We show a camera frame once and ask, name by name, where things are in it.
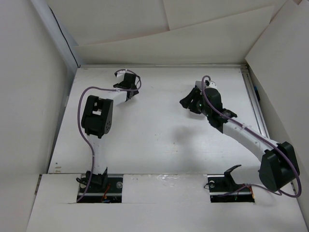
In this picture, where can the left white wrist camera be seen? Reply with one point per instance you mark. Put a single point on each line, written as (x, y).
(119, 74)

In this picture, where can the blue object on rail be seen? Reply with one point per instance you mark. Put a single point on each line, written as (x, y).
(257, 93)

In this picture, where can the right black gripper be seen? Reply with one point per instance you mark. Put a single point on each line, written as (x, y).
(195, 94)

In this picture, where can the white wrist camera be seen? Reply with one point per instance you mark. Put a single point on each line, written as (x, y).
(119, 74)
(210, 84)

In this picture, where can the aluminium frame rail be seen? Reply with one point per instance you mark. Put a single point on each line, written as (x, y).
(261, 125)

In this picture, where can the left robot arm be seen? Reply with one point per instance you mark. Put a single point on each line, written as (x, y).
(96, 121)

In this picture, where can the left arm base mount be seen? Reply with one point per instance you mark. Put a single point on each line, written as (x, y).
(103, 188)

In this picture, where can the white divided paper container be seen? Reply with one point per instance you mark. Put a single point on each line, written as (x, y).
(200, 85)

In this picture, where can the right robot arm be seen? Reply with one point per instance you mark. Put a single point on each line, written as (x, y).
(278, 163)

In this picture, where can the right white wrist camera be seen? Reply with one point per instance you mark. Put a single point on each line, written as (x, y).
(210, 84)

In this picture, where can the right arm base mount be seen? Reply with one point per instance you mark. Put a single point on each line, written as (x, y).
(223, 189)

